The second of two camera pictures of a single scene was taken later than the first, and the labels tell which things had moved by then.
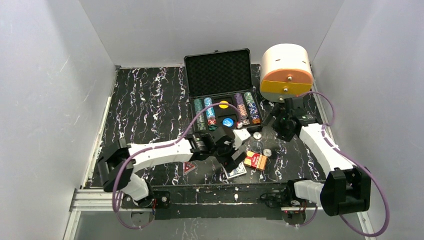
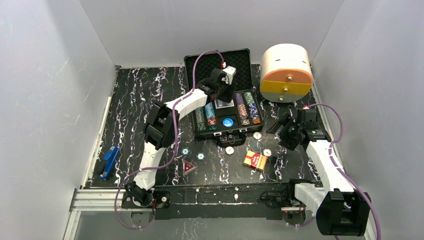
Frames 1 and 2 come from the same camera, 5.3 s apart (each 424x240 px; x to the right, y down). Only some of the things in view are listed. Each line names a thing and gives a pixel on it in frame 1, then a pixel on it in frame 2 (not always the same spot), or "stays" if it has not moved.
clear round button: x=256 y=146 stays
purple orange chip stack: x=239 y=101 stays
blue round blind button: x=228 y=122 stays
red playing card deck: x=255 y=160 stays
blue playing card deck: x=239 y=170 -> x=219 y=104
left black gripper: x=231 y=153 -> x=222 y=89
